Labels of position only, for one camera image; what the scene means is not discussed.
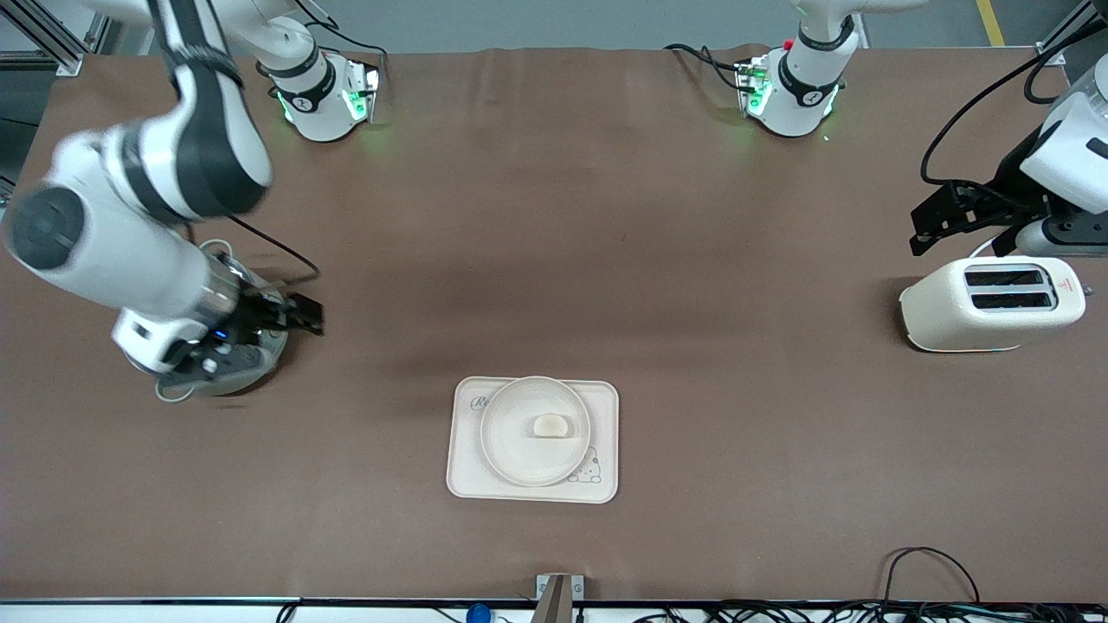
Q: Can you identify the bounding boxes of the cream round plate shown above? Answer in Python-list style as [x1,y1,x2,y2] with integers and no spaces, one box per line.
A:
[480,376,593,487]

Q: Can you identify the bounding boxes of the cream two-slot toaster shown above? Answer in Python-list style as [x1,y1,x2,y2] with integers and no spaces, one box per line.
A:
[899,256,1087,354]

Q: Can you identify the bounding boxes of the cream rectangular rabbit tray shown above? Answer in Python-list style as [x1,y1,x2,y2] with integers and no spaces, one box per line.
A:
[446,376,621,504]

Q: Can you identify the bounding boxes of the brown table mat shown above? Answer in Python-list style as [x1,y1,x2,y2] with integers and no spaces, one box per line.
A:
[0,48,1108,604]

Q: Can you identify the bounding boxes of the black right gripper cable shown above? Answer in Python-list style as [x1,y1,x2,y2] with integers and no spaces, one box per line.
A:
[186,215,323,286]

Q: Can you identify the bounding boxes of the short black looped cable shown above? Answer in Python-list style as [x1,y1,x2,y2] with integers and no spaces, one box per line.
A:
[1024,48,1070,105]

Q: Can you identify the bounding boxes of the long black left gripper cable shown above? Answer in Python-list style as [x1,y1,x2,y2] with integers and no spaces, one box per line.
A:
[920,17,1108,213]

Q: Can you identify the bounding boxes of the aluminium frame profile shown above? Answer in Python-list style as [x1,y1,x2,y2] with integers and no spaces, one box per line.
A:
[0,0,113,79]
[1037,0,1108,66]

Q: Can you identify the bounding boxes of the black right arm base cable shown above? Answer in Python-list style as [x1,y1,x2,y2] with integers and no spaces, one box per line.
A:
[294,0,389,83]

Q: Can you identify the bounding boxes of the black arm base cable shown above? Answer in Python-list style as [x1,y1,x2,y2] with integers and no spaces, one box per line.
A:
[294,0,389,83]
[665,42,747,92]

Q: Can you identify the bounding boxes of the black left arm base cable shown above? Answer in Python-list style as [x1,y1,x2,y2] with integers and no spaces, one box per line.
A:
[665,42,747,92]

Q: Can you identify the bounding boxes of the black cable loop on mat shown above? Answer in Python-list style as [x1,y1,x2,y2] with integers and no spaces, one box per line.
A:
[881,547,981,607]

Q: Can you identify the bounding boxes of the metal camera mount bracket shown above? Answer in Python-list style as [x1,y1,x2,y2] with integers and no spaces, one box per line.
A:
[534,573,586,623]

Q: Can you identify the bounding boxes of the tangled black cables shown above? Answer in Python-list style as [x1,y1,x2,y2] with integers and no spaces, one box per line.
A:
[710,601,1108,623]

